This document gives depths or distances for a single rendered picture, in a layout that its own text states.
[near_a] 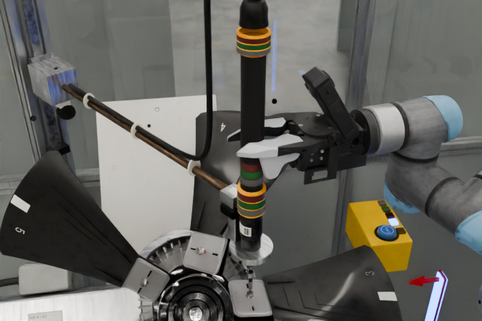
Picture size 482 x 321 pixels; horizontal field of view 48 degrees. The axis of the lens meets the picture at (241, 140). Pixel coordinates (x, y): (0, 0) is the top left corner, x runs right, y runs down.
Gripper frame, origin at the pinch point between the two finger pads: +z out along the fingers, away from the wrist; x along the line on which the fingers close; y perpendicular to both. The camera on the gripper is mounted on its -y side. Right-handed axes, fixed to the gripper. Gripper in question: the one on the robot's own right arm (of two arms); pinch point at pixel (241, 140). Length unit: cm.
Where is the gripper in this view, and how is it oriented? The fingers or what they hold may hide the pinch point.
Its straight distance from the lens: 75.7
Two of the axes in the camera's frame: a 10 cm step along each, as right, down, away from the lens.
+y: -0.1, 8.6, 5.1
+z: -9.5, 1.6, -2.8
